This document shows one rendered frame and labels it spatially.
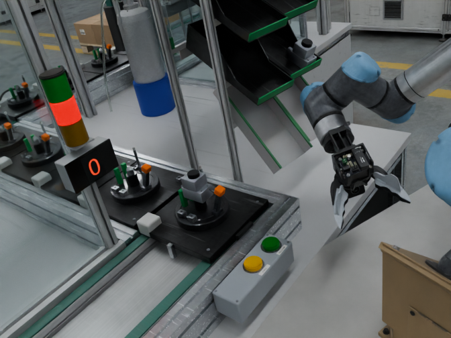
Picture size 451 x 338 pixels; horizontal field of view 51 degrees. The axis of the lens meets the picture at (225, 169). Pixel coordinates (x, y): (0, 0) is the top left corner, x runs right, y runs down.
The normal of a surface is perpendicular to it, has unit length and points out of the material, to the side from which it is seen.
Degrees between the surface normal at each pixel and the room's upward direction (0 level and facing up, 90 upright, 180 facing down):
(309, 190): 0
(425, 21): 90
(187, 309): 0
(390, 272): 90
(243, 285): 0
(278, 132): 45
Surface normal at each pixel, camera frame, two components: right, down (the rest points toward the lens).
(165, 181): -0.17, -0.84
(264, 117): 0.35, -0.38
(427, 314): -0.81, 0.42
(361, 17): -0.62, 0.50
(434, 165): -0.85, -0.22
